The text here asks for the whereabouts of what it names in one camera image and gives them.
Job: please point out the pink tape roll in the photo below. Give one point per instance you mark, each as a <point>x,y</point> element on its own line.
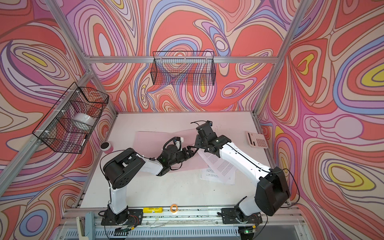
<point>106,147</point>

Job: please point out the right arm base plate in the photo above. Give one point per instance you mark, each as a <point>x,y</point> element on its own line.
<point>234,216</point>

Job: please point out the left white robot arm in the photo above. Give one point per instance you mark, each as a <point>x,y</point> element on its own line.
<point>121,169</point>

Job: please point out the white tape roll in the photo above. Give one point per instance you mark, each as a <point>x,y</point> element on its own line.
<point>85,119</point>

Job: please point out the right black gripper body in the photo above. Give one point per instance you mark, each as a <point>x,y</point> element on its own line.
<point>200,143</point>

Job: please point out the printed Chinese text sheet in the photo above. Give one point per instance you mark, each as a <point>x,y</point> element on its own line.
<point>208,174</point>

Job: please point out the black wire basket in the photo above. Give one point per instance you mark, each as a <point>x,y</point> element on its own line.
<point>183,68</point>
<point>61,133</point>

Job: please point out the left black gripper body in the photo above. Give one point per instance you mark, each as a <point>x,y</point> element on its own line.
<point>179,158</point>

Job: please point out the pink file folder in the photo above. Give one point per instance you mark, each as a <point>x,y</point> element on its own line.
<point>150,144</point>

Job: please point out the yellow label strip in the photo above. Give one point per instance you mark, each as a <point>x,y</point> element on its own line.
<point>149,210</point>

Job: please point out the black wire basket back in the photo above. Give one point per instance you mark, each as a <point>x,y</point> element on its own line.
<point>183,68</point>

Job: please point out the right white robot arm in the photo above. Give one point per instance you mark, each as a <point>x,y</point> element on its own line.
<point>272,189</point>

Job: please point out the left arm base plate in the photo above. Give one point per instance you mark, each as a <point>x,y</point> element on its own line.
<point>130,217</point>

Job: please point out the black wire basket left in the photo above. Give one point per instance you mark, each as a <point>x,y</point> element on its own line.
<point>61,133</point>

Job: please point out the printed English text sheet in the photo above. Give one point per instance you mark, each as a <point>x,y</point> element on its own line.
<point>221,167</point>

